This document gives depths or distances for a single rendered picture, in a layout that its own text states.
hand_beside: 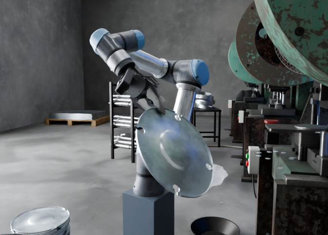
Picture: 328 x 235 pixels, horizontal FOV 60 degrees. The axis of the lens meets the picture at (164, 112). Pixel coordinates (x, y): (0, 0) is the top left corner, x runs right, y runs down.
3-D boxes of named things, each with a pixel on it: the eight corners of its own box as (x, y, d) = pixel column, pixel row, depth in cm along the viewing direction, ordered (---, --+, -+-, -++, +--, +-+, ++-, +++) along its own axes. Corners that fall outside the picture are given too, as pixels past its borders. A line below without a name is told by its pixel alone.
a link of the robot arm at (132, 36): (124, 30, 110) (101, 35, 102) (144, 27, 103) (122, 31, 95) (128, 51, 112) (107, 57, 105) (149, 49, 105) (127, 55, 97)
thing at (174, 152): (128, 173, 67) (130, 171, 66) (141, 92, 87) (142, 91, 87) (215, 212, 78) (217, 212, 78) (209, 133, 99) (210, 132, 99)
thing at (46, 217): (24, 241, 133) (24, 239, 133) (2, 220, 153) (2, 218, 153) (79, 219, 154) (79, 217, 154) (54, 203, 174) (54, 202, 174)
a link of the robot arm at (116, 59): (116, 48, 89) (102, 67, 93) (124, 58, 88) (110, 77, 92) (129, 50, 96) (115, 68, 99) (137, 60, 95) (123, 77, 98)
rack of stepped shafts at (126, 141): (136, 163, 332) (135, 82, 321) (107, 158, 356) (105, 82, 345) (156, 155, 368) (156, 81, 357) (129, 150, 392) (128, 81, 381)
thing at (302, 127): (268, 160, 117) (269, 127, 115) (263, 151, 130) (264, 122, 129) (335, 163, 111) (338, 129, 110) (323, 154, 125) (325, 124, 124)
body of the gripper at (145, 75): (161, 85, 93) (139, 59, 96) (148, 85, 86) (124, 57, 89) (147, 101, 97) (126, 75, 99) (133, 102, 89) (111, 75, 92)
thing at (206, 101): (193, 147, 412) (193, 92, 403) (190, 140, 457) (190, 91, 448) (220, 147, 412) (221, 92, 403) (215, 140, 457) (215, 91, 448)
